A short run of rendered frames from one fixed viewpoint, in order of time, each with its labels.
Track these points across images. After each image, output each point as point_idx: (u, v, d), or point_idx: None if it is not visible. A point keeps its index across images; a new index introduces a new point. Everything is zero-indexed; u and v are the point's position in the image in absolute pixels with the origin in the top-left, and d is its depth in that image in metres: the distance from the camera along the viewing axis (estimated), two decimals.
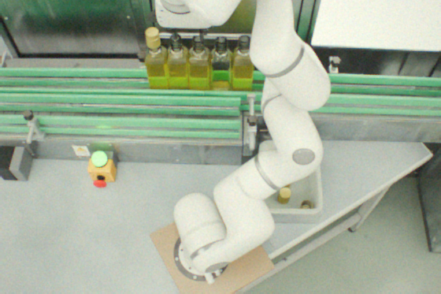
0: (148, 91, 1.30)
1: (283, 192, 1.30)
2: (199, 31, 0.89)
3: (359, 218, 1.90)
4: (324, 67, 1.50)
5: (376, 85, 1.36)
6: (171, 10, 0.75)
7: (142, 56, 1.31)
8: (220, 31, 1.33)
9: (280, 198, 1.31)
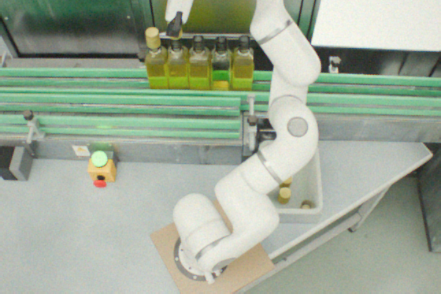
0: (148, 91, 1.30)
1: (283, 192, 1.30)
2: None
3: (359, 218, 1.90)
4: (324, 67, 1.50)
5: (376, 85, 1.36)
6: None
7: (142, 56, 1.31)
8: (220, 31, 1.33)
9: (280, 198, 1.31)
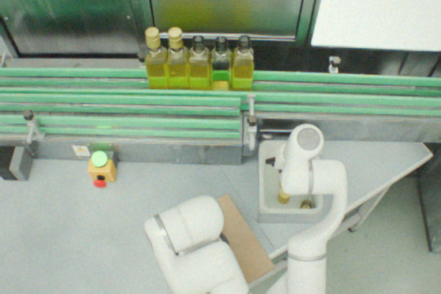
0: (148, 91, 1.30)
1: (283, 192, 1.30)
2: None
3: (359, 218, 1.90)
4: (324, 67, 1.50)
5: (376, 85, 1.36)
6: None
7: (142, 56, 1.31)
8: (220, 31, 1.33)
9: (280, 198, 1.31)
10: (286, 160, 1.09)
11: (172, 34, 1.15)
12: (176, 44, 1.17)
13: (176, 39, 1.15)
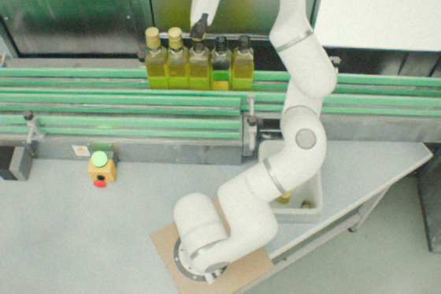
0: (148, 91, 1.30)
1: None
2: None
3: (359, 218, 1.90)
4: None
5: (376, 85, 1.36)
6: None
7: (142, 56, 1.31)
8: (220, 31, 1.33)
9: (280, 198, 1.31)
10: None
11: (172, 34, 1.15)
12: (176, 44, 1.17)
13: (176, 39, 1.15)
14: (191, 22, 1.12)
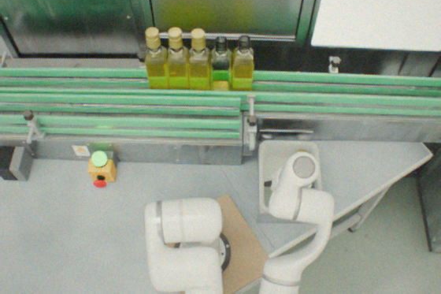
0: (148, 91, 1.30)
1: None
2: None
3: (359, 218, 1.90)
4: (324, 67, 1.50)
5: (376, 85, 1.36)
6: None
7: (142, 56, 1.31)
8: (220, 31, 1.33)
9: None
10: None
11: (172, 34, 1.15)
12: (176, 44, 1.17)
13: (176, 39, 1.15)
14: (192, 31, 1.15)
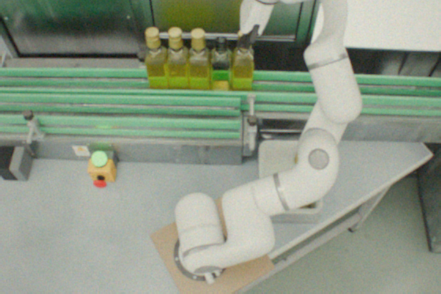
0: (148, 91, 1.30)
1: None
2: None
3: (359, 218, 1.90)
4: None
5: (376, 85, 1.36)
6: None
7: (142, 56, 1.31)
8: (220, 31, 1.33)
9: None
10: None
11: (172, 34, 1.15)
12: (176, 44, 1.17)
13: (176, 39, 1.15)
14: (192, 31, 1.15)
